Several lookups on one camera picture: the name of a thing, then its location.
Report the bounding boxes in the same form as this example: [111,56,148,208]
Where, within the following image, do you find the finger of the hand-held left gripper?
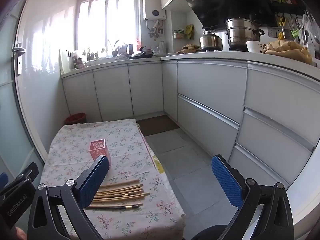
[0,172,9,192]
[0,162,39,197]

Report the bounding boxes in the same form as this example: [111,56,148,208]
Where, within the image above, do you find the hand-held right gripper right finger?
[211,154,294,240]

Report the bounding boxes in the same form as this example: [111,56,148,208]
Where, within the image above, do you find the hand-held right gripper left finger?
[27,155,111,240]

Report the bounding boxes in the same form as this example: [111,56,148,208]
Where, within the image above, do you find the pile of bamboo chopsticks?
[85,179,151,210]

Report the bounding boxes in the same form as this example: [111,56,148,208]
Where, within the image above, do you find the pink perforated utensil holder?
[88,138,111,165]

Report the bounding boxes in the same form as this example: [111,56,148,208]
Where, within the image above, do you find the person's left hand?
[14,227,27,240]

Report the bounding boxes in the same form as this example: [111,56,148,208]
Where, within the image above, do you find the floral white tablecloth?
[40,119,187,240]

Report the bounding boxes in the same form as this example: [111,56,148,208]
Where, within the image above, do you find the frosted glass sliding door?
[0,0,49,180]

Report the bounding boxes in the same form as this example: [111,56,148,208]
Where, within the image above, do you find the red trash bin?
[64,113,87,126]

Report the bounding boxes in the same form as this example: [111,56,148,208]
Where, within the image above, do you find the brown floor mat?
[136,115,181,137]

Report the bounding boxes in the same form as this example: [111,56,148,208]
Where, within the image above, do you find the white kitchen cabinet unit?
[61,51,320,200]

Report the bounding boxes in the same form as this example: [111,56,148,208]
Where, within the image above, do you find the pale cutting board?
[59,48,72,75]

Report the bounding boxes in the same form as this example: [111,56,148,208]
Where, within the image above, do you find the row of windowsill ornaments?
[71,43,136,68]

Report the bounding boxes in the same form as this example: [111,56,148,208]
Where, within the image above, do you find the black frying pan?
[129,50,154,60]

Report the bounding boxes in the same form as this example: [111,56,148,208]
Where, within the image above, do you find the white mug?
[246,40,266,54]

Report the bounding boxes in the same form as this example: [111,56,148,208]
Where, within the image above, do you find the woven food basket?
[182,44,201,53]

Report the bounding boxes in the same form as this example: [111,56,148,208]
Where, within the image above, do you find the steel kettle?
[199,28,223,52]

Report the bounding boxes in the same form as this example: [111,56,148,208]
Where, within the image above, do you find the brown paper bag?
[264,40,313,65]

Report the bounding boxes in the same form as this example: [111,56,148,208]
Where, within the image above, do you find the steel steamer pot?
[225,17,265,51]

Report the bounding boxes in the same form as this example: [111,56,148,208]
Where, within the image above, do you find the clear glass jar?
[157,40,168,54]

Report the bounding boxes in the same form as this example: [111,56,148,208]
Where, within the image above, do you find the yellow green hanging bag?
[185,24,195,40]

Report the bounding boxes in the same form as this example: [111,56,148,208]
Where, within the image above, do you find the kitchen window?
[74,0,141,56]

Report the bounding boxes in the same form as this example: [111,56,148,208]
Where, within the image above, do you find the hanging clear plastic bags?
[298,10,320,53]

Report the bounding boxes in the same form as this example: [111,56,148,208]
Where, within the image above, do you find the black range hood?
[178,0,278,28]

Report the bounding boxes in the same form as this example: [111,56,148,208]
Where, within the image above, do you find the metal door handle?
[13,43,26,75]

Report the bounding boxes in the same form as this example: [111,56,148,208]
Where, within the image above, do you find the yellow handled scissors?
[278,16,286,40]

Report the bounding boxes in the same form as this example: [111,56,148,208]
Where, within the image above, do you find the white wall water heater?
[143,0,167,22]

